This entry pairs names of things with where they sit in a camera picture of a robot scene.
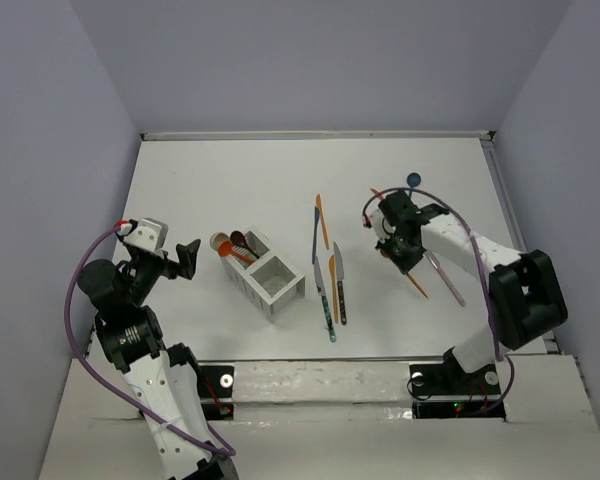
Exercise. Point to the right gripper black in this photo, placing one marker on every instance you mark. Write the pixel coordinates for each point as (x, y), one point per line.
(405, 265)

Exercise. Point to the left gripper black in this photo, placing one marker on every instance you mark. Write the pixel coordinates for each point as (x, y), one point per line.
(186, 258)

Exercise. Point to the beige spoon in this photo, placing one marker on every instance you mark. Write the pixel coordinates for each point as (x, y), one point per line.
(217, 240)

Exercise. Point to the red-orange spoon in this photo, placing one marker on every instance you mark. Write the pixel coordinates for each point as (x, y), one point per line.
(227, 249)

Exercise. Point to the brown spoon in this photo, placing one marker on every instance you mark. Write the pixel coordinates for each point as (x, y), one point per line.
(238, 239)

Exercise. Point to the yellow-orange spoon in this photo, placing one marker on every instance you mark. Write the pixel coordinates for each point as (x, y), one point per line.
(410, 277)

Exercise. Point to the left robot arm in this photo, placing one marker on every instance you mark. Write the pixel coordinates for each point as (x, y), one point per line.
(163, 381)

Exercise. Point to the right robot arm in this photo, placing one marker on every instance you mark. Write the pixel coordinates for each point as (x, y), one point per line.
(523, 297)

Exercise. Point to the red-orange knife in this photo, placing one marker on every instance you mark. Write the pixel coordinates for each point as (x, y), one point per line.
(376, 192)

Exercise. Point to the dark blue spoon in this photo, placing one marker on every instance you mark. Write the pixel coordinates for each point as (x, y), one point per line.
(413, 180)

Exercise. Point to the orange knife lower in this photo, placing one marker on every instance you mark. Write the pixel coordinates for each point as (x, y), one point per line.
(332, 270)

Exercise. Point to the orange knife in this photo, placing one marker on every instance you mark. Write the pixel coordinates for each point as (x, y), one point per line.
(332, 270)
(322, 221)

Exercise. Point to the white utensil caddy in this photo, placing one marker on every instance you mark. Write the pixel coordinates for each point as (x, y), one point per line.
(271, 282)

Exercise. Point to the blue knife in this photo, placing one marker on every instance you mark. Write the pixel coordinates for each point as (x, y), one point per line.
(314, 235)

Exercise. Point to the orange knife upper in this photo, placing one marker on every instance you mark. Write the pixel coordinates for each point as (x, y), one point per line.
(322, 221)

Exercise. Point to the white cardboard front cover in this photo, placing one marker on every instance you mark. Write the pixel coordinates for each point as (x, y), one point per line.
(352, 420)

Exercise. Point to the pink handle knife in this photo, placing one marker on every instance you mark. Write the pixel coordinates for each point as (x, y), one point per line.
(445, 278)

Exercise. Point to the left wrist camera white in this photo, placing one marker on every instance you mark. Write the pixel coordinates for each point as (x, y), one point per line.
(148, 235)

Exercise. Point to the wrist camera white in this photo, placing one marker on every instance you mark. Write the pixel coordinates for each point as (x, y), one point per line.
(148, 235)
(380, 225)

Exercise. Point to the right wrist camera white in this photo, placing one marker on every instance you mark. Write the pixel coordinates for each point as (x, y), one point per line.
(380, 225)

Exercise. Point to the dark handle steel knife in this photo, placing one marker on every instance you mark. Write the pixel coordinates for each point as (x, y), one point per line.
(339, 272)

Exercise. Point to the teal patterned handle knife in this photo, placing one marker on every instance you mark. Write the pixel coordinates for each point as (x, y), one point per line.
(319, 282)

